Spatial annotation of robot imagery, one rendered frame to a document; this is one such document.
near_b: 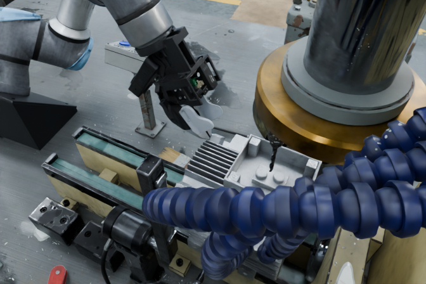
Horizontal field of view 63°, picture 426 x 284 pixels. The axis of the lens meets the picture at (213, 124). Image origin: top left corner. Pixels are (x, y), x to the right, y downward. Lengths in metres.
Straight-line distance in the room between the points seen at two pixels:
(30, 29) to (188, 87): 0.66
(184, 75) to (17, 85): 0.66
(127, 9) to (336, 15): 0.30
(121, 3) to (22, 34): 0.62
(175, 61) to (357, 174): 0.40
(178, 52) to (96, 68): 0.83
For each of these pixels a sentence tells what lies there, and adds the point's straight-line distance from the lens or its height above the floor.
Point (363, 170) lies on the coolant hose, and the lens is 0.18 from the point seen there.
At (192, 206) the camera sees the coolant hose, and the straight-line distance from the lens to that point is 0.17.
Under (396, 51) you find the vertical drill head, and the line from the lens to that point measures 0.33.
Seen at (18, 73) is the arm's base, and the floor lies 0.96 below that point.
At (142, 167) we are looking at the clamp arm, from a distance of 0.41.
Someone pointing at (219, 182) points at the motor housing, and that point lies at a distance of 0.58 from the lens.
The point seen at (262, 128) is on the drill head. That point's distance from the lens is 0.80.
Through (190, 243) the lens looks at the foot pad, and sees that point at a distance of 0.66.
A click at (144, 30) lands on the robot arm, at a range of 0.52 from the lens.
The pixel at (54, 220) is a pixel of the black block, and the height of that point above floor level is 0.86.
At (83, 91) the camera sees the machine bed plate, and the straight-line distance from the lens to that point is 1.24.
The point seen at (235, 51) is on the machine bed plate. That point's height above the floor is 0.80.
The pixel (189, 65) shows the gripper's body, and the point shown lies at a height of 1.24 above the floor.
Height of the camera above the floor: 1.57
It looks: 47 degrees down
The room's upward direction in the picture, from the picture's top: straight up
